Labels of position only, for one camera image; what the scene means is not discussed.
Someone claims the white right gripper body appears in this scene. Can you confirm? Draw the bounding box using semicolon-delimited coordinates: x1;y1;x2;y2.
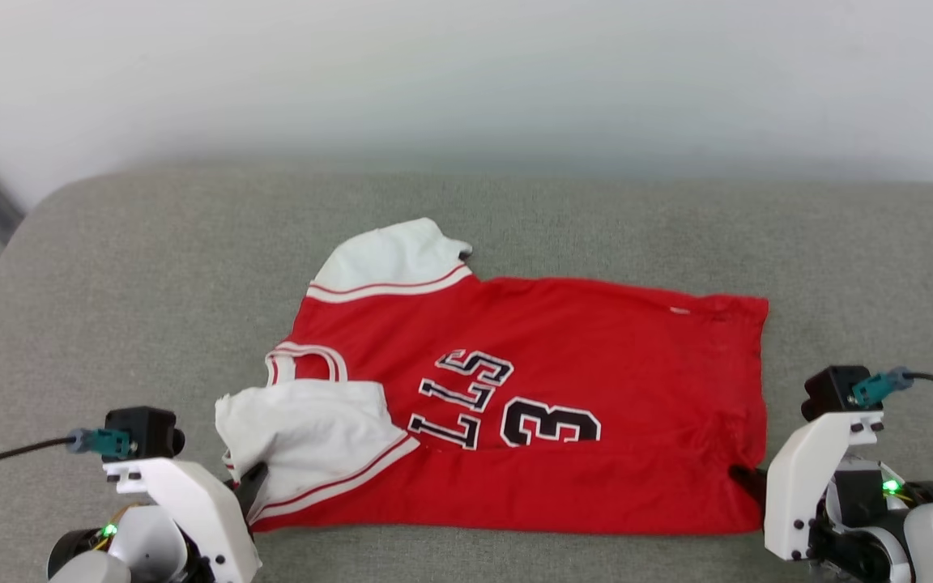
762;411;914;562

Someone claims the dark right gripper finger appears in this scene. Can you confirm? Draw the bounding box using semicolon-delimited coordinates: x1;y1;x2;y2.
729;466;769;513

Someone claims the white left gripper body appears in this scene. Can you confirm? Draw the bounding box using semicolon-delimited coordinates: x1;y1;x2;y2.
48;457;262;583

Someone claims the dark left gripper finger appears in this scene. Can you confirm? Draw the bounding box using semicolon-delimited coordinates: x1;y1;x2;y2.
235;461;271;529

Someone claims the red and white jersey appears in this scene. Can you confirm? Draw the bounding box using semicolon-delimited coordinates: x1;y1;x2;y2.
214;217;771;537

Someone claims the teal left camera connector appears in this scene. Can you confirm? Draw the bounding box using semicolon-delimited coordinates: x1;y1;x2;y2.
67;428;134;459

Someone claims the teal camera connector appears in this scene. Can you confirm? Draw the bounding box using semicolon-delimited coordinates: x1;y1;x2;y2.
67;428;134;459
850;368;915;408

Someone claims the teal right camera connector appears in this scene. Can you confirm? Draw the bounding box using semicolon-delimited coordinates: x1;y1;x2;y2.
850;368;915;408

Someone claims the black left camera cable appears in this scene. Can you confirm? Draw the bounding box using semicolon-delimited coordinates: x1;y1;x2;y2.
0;436;75;471

